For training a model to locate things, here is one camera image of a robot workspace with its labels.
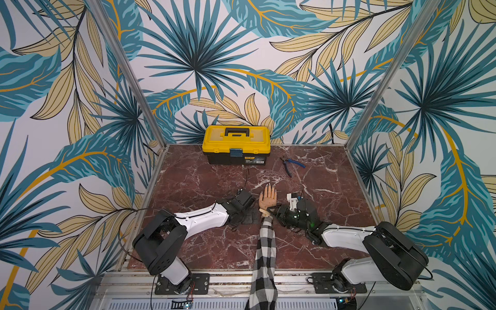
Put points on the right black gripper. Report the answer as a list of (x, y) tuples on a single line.
[(283, 213)]

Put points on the beige wrist watch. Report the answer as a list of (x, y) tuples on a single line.
[(265, 213)]

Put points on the checkered sleeve forearm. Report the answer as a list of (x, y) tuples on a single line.
[(263, 292)]

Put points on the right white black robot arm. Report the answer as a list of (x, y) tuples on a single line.
[(392, 256)]

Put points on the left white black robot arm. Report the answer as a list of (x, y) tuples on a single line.
[(159, 242)]

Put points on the mannequin hand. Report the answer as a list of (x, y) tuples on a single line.
[(268, 198)]

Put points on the yellow black toolbox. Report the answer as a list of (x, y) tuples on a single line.
[(237, 145)]

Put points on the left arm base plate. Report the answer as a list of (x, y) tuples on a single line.
[(196, 283)]

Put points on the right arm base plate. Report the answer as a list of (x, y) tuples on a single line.
[(330, 283)]

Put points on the right aluminium frame post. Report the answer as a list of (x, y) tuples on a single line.
[(412, 36)]

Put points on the aluminium frame post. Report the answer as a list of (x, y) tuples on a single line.
[(111, 36), (412, 36)]

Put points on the left aluminium frame post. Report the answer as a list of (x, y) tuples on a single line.
[(111, 36)]

